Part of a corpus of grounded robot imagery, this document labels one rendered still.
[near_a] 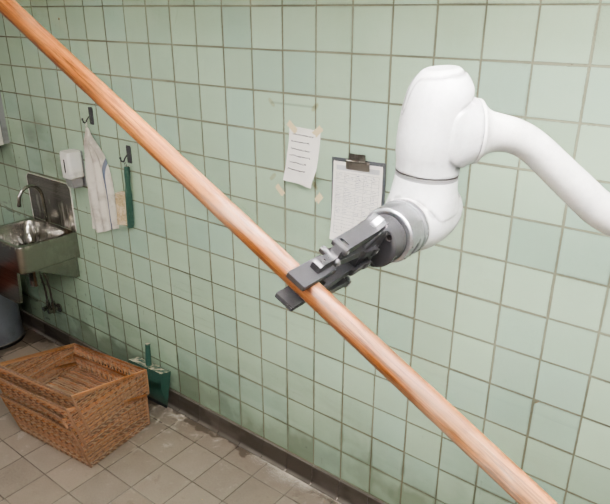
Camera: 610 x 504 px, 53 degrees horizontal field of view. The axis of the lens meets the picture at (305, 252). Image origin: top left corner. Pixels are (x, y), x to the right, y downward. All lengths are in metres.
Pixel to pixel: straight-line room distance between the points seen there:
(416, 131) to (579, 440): 1.52
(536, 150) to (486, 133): 0.10
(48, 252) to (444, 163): 2.99
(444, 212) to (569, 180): 0.21
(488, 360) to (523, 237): 0.47
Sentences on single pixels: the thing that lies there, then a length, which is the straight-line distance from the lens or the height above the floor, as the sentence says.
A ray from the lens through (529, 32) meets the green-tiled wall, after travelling 1.91.
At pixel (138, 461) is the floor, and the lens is 3.28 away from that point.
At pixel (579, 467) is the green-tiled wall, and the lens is 2.31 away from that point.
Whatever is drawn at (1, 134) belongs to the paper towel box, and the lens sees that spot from 4.13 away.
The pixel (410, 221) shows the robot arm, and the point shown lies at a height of 1.79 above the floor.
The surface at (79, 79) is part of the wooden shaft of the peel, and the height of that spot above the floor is 1.99.
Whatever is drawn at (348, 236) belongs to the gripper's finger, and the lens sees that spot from 0.79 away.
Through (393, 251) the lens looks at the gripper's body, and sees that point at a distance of 0.89.
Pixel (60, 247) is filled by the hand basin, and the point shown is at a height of 0.81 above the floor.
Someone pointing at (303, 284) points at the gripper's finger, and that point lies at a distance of 0.73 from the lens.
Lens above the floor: 2.08
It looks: 22 degrees down
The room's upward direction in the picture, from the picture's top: straight up
